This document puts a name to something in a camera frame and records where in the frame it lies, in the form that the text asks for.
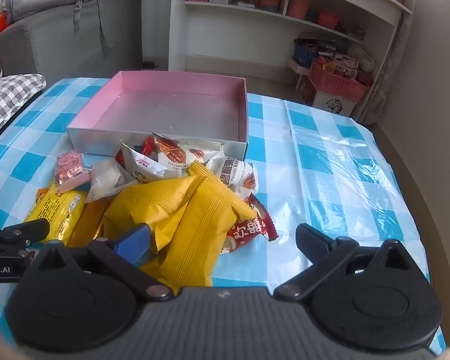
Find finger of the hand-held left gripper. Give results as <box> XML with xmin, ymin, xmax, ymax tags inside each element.
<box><xmin>0</xmin><ymin>218</ymin><xmax>50</xmax><ymax>248</ymax></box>

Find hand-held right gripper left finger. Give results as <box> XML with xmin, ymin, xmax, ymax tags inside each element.
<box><xmin>34</xmin><ymin>223</ymin><xmax>173</xmax><ymax>301</ymax></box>

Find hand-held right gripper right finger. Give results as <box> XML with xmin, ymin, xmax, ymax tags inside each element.
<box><xmin>273</xmin><ymin>223</ymin><xmax>430</xmax><ymax>301</ymax></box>

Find yellow printed snack packet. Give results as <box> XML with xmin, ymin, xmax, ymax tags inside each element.
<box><xmin>24</xmin><ymin>187</ymin><xmax>87</xmax><ymax>242</ymax></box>

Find plain yellow snack packet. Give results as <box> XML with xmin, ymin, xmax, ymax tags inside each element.
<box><xmin>140</xmin><ymin>174</ymin><xmax>257</xmax><ymax>289</ymax></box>
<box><xmin>103</xmin><ymin>162</ymin><xmax>211</xmax><ymax>256</ymax></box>

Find orange biscuit packet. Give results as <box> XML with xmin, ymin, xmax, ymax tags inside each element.
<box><xmin>67</xmin><ymin>197</ymin><xmax>111</xmax><ymax>248</ymax></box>

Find white translucent snack packet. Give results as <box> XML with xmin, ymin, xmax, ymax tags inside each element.
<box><xmin>85</xmin><ymin>159</ymin><xmax>137</xmax><ymax>201</ymax></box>

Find white packet red label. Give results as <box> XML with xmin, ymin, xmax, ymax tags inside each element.
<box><xmin>120</xmin><ymin>140</ymin><xmax>169</xmax><ymax>186</ymax></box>

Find pink foil snack packet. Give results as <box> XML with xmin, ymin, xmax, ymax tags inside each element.
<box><xmin>55</xmin><ymin>150</ymin><xmax>92</xmax><ymax>192</ymax></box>

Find white pecan print packet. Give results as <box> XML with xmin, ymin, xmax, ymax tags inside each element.
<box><xmin>206</xmin><ymin>155</ymin><xmax>259</xmax><ymax>199</ymax></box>

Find white walnut print packet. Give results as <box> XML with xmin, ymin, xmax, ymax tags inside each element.
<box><xmin>152</xmin><ymin>132</ymin><xmax>226</xmax><ymax>179</ymax></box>

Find pink cardboard box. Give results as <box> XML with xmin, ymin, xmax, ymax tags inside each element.
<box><xmin>66</xmin><ymin>70</ymin><xmax>248</xmax><ymax>163</ymax></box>

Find blue checked tablecloth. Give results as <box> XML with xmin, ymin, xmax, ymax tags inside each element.
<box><xmin>0</xmin><ymin>77</ymin><xmax>449</xmax><ymax>360</ymax></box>

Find white printed storage box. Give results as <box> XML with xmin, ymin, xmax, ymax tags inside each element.
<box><xmin>296</xmin><ymin>77</ymin><xmax>359</xmax><ymax>117</ymax></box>

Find grey checked pillow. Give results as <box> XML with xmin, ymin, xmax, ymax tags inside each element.
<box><xmin>0</xmin><ymin>74</ymin><xmax>47</xmax><ymax>143</ymax></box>

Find pink mesh basket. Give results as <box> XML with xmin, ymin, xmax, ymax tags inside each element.
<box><xmin>309</xmin><ymin>60</ymin><xmax>372</xmax><ymax>103</ymax></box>

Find pink tray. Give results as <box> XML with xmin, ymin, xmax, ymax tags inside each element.
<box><xmin>288</xmin><ymin>58</ymin><xmax>312</xmax><ymax>77</ymax></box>

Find printed toy box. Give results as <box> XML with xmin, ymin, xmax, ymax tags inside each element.
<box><xmin>322</xmin><ymin>54</ymin><xmax>360</xmax><ymax>79</ymax></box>

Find blue storage box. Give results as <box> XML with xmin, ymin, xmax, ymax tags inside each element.
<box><xmin>294</xmin><ymin>39</ymin><xmax>336</xmax><ymax>66</ymax></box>

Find pale green plush toy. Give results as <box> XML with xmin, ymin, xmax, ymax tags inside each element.
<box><xmin>347</xmin><ymin>44</ymin><xmax>376</xmax><ymax>73</ymax></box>

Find grey sofa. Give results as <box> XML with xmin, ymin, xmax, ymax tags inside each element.
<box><xmin>0</xmin><ymin>0</ymin><xmax>143</xmax><ymax>83</ymax></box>

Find small red basket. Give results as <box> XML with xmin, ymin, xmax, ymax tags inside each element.
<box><xmin>315</xmin><ymin>10</ymin><xmax>340</xmax><ymax>30</ymax></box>

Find white shelf desk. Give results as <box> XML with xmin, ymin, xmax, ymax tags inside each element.
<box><xmin>168</xmin><ymin>0</ymin><xmax>415</xmax><ymax>83</ymax></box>

